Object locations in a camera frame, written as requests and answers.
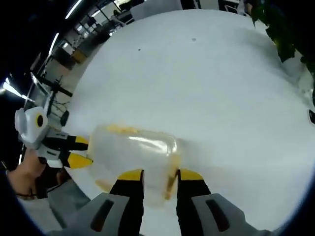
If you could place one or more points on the grey mesh office chair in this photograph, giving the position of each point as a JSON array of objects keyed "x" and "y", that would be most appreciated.
[{"x": 41, "y": 216}]

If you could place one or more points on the green potted plant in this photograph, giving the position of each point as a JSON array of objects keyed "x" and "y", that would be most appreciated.
[{"x": 283, "y": 32}]

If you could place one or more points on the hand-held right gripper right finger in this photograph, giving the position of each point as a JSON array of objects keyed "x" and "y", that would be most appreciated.
[{"x": 194, "y": 196}]

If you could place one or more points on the wooden cabinet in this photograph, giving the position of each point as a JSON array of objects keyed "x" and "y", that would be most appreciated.
[{"x": 78, "y": 55}]

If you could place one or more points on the person's left hand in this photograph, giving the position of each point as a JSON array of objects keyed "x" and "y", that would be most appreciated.
[{"x": 23, "y": 174}]

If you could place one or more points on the small black object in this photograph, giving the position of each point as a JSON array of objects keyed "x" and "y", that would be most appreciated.
[{"x": 312, "y": 116}]

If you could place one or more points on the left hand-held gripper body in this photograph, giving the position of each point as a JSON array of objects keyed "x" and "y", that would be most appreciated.
[{"x": 29, "y": 130}]

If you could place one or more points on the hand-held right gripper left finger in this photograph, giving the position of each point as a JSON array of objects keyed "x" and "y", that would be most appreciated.
[{"x": 128, "y": 201}]

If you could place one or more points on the clear plastic buckle container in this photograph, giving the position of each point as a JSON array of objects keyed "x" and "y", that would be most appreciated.
[{"x": 137, "y": 152}]

